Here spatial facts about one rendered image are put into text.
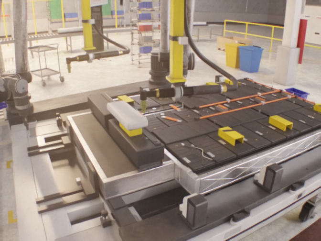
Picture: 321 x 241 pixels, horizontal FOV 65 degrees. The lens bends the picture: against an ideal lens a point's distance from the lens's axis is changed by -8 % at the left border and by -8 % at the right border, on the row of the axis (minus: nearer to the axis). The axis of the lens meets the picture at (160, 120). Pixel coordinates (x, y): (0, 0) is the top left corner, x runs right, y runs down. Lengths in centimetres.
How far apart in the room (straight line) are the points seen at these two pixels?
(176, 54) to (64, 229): 94
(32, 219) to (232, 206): 96
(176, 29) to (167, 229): 87
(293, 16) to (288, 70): 124
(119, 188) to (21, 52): 136
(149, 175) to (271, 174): 61
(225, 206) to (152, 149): 44
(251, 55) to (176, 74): 642
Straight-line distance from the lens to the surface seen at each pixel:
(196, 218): 118
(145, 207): 148
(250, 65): 773
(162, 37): 274
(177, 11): 126
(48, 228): 135
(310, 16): 1002
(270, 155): 163
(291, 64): 688
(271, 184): 147
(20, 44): 224
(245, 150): 156
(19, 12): 220
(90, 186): 148
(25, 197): 158
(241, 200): 140
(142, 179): 137
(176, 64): 129
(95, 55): 207
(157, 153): 136
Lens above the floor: 175
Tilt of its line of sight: 24 degrees down
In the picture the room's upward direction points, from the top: straight up
